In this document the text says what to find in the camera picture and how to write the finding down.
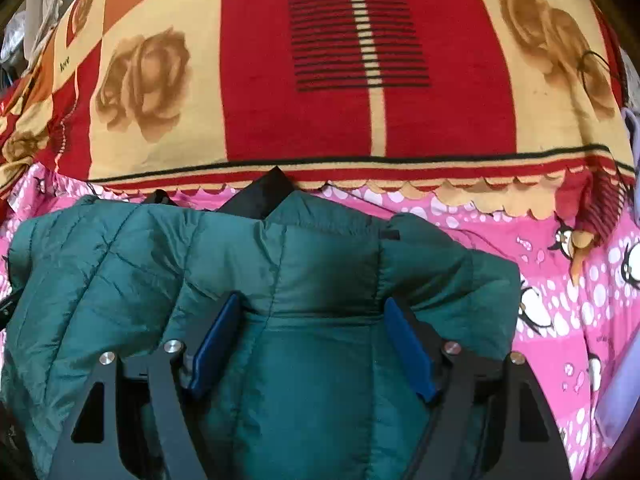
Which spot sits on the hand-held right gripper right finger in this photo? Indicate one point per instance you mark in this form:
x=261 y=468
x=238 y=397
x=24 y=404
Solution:
x=407 y=350

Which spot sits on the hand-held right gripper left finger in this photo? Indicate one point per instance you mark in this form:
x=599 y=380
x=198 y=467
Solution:
x=220 y=340

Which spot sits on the green puffer jacket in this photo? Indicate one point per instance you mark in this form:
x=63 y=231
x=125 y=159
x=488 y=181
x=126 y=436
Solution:
x=310 y=360

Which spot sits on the pink penguin blanket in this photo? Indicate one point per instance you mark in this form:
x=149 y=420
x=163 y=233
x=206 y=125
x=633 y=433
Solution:
x=550 y=360

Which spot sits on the red yellow rose blanket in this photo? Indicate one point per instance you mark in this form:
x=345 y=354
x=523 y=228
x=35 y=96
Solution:
x=300 y=125

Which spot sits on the clear plastic bags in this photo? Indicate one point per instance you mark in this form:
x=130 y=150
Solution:
x=30 y=15

